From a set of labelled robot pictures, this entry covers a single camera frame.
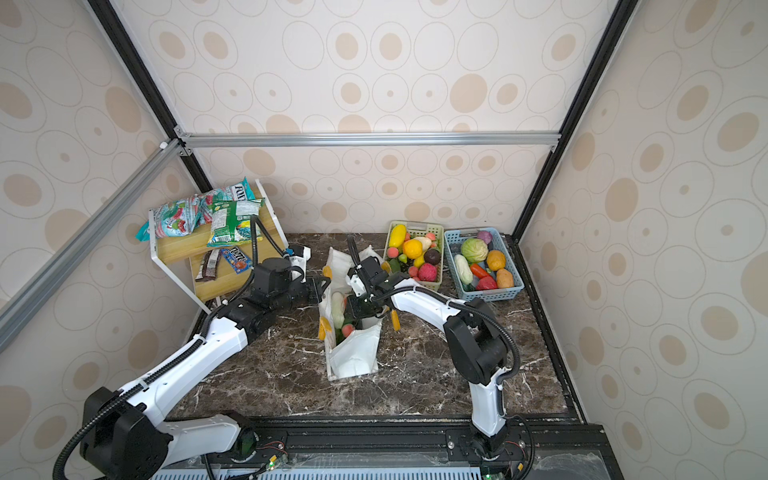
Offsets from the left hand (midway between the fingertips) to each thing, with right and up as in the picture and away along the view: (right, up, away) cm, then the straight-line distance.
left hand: (336, 276), depth 77 cm
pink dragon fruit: (+26, 0, +24) cm, 36 cm away
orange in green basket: (+22, +9, +28) cm, 36 cm away
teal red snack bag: (-38, +15, -3) cm, 41 cm away
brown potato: (+51, -2, +21) cm, 56 cm away
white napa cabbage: (-3, -9, +18) cm, 20 cm away
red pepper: (+46, -3, +23) cm, 51 cm away
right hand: (+2, -11, +12) cm, 16 cm away
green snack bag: (-25, +14, -4) cm, 29 cm away
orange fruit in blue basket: (+50, +4, +26) cm, 57 cm away
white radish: (+40, +1, +27) cm, 48 cm away
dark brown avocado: (+28, +6, +27) cm, 40 cm away
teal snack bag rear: (-28, +23, +6) cm, 37 cm away
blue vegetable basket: (+54, +10, +35) cm, 66 cm away
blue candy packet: (-32, +4, +13) cm, 34 cm away
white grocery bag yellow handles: (+5, -13, -7) cm, 15 cm away
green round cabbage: (+44, +8, +29) cm, 53 cm away
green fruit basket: (+29, +15, +39) cm, 51 cm away
